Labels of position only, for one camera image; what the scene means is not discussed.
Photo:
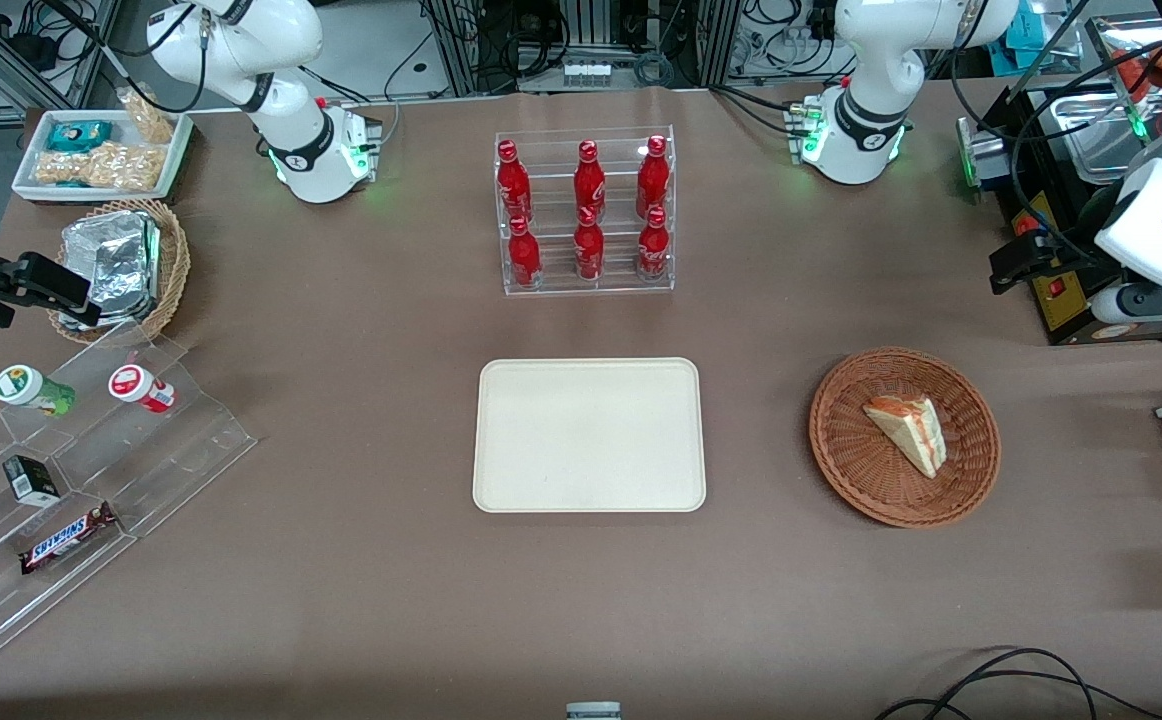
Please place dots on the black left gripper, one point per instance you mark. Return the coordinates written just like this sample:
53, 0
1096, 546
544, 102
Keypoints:
1069, 258

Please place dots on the triangular sandwich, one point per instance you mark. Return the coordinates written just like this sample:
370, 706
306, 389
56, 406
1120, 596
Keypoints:
909, 432

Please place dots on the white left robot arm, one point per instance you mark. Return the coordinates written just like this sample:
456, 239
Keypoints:
866, 90

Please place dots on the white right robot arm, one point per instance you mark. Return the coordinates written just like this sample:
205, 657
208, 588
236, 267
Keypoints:
251, 60

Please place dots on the light tan wicker basket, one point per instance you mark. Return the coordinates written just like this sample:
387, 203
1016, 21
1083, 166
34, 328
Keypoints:
173, 265

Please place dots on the brown round wicker basket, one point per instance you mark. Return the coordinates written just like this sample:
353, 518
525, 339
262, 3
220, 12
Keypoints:
861, 460

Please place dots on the cream rectangular plastic tray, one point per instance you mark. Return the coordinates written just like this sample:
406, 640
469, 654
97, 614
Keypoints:
589, 435

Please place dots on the black machine with yellow label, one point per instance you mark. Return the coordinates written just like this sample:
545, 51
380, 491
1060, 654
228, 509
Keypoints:
1051, 290

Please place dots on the silver foil food container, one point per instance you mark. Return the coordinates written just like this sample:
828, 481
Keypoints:
116, 262

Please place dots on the green lidded snack cup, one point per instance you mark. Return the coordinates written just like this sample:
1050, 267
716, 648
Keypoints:
29, 388

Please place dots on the red lidded snack cup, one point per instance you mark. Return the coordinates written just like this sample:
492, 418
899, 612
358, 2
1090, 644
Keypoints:
141, 386

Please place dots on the large clear peanut snack bag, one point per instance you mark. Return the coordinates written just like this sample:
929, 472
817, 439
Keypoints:
101, 168

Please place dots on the stainless steel pan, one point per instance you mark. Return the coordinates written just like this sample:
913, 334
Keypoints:
1091, 130

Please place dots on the teal snack packet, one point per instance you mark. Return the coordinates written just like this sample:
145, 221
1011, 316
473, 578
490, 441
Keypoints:
79, 134

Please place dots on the white rectangular plastic bin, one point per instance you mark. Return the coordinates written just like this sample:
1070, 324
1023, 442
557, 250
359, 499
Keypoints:
176, 150

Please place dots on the small black carton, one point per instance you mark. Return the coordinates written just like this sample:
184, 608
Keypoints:
31, 480

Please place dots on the clear acrylic stepped stand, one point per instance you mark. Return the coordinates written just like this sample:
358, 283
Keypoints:
181, 450

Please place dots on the small clear peanut snack bag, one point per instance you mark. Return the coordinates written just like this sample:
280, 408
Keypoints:
149, 115

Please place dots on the teal box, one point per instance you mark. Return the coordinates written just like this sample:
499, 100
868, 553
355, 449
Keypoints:
1033, 25

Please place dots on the Snickers chocolate bar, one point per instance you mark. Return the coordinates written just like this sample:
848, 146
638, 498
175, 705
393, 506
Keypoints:
69, 538

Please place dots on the red cola bottle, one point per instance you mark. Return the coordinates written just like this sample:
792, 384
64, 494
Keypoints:
589, 252
524, 258
653, 250
652, 178
512, 182
589, 182

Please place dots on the clear acrylic bottle rack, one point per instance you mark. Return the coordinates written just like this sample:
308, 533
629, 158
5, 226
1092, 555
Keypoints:
621, 200

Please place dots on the brown table cloth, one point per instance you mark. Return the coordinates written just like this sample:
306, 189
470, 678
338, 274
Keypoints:
381, 560

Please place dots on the white power strip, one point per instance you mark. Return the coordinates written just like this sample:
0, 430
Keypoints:
587, 72

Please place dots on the small grey object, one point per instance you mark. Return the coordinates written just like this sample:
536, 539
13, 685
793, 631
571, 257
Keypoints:
593, 711

